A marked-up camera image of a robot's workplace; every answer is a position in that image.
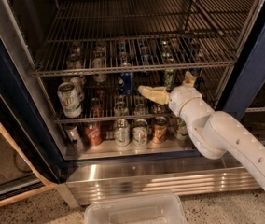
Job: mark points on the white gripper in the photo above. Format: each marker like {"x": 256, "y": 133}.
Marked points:
{"x": 184, "y": 99}

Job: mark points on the green soda can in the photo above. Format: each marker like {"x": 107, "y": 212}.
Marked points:
{"x": 168, "y": 79}

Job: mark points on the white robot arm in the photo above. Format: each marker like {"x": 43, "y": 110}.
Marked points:
{"x": 213, "y": 133}

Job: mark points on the blue red can right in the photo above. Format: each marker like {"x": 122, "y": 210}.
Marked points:
{"x": 197, "y": 73}

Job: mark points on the orange brown can bottom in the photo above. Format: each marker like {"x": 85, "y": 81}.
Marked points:
{"x": 159, "y": 130}

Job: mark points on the white can bottom right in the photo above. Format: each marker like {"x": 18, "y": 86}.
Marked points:
{"x": 180, "y": 130}

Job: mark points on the blue pepsi can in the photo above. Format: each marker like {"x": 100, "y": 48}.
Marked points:
{"x": 125, "y": 83}

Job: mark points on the white red can bottom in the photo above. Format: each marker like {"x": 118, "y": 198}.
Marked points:
{"x": 140, "y": 132}

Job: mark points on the white green can bottom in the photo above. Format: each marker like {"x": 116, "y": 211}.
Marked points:
{"x": 122, "y": 132}

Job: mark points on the red can under shelf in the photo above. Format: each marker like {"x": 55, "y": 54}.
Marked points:
{"x": 96, "y": 108}

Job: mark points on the red cola can bottom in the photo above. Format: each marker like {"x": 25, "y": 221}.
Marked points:
{"x": 93, "y": 133}

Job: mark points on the white can behind 7up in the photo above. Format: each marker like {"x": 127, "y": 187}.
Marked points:
{"x": 79, "y": 82}

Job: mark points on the white 7up can front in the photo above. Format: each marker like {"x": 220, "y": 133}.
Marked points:
{"x": 69, "y": 100}

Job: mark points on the silver slim can bottom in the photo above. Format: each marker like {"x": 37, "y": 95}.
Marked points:
{"x": 74, "y": 136}

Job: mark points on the stainless fridge base panel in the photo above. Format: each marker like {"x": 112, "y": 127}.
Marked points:
{"x": 109, "y": 180}

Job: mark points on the glass fridge door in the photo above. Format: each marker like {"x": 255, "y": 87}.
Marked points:
{"x": 21, "y": 176}

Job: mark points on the clear plastic bin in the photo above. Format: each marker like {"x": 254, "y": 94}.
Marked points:
{"x": 163, "y": 208}

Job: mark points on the top wire shelf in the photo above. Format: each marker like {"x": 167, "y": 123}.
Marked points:
{"x": 86, "y": 35}

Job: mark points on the wire shelf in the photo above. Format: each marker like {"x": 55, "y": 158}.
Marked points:
{"x": 109, "y": 96}
{"x": 86, "y": 35}

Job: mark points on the middle wire shelf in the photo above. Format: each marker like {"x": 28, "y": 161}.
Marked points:
{"x": 109, "y": 96}

